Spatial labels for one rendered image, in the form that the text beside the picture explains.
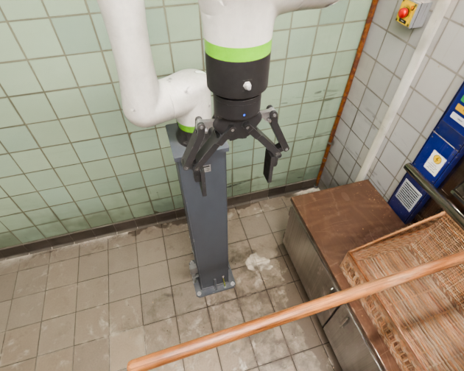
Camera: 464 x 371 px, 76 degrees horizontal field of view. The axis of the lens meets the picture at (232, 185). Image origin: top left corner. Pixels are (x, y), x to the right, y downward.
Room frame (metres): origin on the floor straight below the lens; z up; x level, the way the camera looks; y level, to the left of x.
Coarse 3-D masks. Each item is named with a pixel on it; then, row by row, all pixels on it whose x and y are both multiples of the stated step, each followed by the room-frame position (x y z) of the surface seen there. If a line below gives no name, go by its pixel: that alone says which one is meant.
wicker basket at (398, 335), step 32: (416, 224) 0.75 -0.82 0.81; (448, 224) 0.75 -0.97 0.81; (352, 256) 0.64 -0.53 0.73; (416, 256) 0.71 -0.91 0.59; (416, 288) 0.55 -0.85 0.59; (448, 288) 0.54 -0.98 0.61; (384, 320) 0.38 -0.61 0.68; (416, 320) 0.41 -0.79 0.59; (448, 320) 0.41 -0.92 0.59; (416, 352) 0.29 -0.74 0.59; (448, 352) 0.29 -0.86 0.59
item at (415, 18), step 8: (408, 0) 1.42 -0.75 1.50; (416, 0) 1.40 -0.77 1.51; (424, 0) 1.40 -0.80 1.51; (400, 8) 1.45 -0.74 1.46; (408, 8) 1.40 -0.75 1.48; (416, 8) 1.37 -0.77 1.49; (424, 8) 1.37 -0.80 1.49; (408, 16) 1.39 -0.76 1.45; (416, 16) 1.37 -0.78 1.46; (424, 16) 1.38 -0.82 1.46; (408, 24) 1.37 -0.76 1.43; (416, 24) 1.37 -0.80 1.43
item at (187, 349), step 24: (432, 264) 0.36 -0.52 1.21; (456, 264) 0.36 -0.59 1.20; (360, 288) 0.30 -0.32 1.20; (384, 288) 0.30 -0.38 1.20; (288, 312) 0.24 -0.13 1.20; (312, 312) 0.24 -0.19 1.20; (216, 336) 0.19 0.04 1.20; (240, 336) 0.19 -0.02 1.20; (144, 360) 0.14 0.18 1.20; (168, 360) 0.14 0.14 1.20
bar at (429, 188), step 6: (408, 168) 0.75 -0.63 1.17; (414, 168) 0.74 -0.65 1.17; (414, 174) 0.72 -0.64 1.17; (420, 174) 0.71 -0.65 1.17; (420, 180) 0.69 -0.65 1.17; (426, 180) 0.68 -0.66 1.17; (426, 186) 0.66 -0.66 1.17; (432, 186) 0.66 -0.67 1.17; (426, 192) 0.65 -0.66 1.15; (432, 192) 0.64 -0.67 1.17; (438, 192) 0.63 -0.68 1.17; (432, 198) 0.62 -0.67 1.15; (438, 198) 0.61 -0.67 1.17; (444, 198) 0.61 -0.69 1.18; (438, 204) 0.60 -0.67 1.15; (444, 204) 0.59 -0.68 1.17; (450, 204) 0.58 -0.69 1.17; (444, 210) 0.57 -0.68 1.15; (450, 210) 0.56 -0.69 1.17; (456, 210) 0.56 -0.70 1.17; (450, 216) 0.55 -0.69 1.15; (456, 216) 0.54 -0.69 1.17; (462, 216) 0.53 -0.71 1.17; (456, 222) 0.53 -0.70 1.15; (462, 222) 0.52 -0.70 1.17; (462, 228) 0.50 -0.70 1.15
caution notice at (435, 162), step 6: (432, 156) 1.00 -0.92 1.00; (438, 156) 0.98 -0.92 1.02; (426, 162) 1.00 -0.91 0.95; (432, 162) 0.98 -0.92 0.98; (438, 162) 0.96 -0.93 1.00; (444, 162) 0.94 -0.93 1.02; (426, 168) 0.99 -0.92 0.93; (432, 168) 0.97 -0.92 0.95; (438, 168) 0.95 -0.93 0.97; (432, 174) 0.95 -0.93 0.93
